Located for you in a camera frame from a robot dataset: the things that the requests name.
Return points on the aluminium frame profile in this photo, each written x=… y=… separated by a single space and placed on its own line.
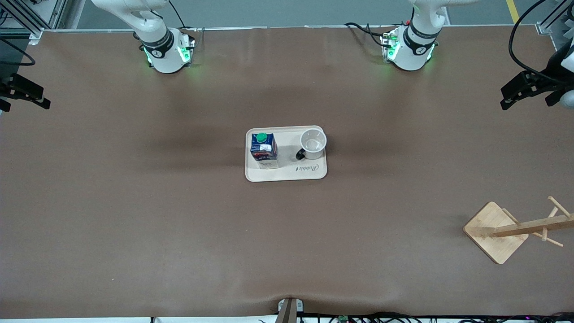
x=545 y=27
x=27 y=20

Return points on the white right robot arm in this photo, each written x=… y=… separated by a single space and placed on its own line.
x=163 y=58

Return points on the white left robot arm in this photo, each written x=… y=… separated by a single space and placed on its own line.
x=410 y=56

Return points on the blue Pascal milk carton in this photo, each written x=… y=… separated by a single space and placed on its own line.
x=264 y=150

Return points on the wooden mug tree stand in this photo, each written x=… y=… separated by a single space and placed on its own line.
x=493 y=233

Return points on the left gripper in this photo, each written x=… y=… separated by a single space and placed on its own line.
x=550 y=74

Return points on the cream rectangular tray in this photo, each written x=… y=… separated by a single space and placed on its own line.
x=291 y=172

